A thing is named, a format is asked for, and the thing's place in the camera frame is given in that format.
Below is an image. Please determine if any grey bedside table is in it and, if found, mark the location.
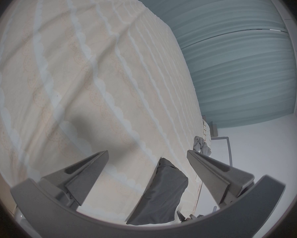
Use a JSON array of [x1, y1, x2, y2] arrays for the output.
[[209, 121, 220, 137]]

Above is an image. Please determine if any white printed pillow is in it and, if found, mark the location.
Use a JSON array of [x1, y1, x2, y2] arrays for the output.
[[202, 119, 212, 146]]

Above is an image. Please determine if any black T-shirt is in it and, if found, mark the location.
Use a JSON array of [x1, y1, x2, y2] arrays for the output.
[[126, 158, 189, 226]]

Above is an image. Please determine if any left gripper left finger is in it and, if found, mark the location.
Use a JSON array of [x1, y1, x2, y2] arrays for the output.
[[40, 150, 110, 206]]

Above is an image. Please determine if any grey garment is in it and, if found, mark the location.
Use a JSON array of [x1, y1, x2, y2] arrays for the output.
[[194, 136, 212, 156]]

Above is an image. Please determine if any blue-green curtain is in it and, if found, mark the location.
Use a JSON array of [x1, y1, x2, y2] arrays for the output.
[[130, 0, 288, 49], [182, 30, 297, 129]]

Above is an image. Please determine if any bed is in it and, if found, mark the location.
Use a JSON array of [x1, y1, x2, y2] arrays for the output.
[[0, 0, 232, 223]]

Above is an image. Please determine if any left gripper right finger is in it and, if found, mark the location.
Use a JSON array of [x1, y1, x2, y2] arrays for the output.
[[187, 151, 255, 205]]

